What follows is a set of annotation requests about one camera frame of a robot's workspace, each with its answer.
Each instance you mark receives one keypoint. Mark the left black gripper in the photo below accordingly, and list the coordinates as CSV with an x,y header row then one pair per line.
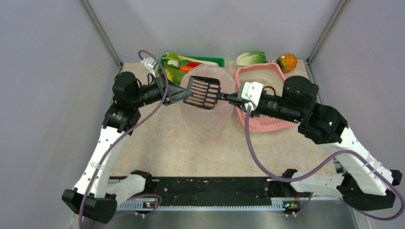
x,y
165,93

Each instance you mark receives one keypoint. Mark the black slotted litter scoop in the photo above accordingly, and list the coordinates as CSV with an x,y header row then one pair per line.
x,y
206,92

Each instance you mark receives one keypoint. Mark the pink plastic trash bag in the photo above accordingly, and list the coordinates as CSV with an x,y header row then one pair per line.
x,y
209,124

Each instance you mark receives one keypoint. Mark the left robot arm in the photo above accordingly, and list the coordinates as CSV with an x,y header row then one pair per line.
x,y
92,196

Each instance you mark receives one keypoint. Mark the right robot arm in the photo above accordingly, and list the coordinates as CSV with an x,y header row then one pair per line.
x,y
365,184

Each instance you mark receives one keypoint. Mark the cat litter sand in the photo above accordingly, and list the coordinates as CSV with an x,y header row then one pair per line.
x,y
265,82

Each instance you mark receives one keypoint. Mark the pink litter box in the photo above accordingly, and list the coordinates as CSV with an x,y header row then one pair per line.
x,y
272,72

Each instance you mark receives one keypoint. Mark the green toy leaf vegetable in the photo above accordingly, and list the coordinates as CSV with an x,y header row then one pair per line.
x,y
173,73

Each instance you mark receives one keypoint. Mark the orange toy carrot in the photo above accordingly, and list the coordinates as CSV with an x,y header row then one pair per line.
x,y
185,68

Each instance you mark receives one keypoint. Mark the red toy chili pepper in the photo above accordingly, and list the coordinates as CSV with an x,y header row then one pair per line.
x,y
193,64

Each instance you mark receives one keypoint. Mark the white toy leek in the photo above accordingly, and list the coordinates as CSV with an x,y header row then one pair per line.
x,y
205,60

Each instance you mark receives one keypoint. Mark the toy pineapple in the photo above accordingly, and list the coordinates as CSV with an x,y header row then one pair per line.
x,y
287,62

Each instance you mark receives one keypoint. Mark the green plastic tray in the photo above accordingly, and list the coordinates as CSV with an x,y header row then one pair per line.
x,y
178,64

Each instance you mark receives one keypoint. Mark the toy cabbage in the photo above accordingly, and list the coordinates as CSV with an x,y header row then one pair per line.
x,y
250,58

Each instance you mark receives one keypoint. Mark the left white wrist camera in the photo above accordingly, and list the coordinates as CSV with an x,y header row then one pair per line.
x,y
151,65

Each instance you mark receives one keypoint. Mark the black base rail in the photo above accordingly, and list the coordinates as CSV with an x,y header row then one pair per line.
x,y
219,191

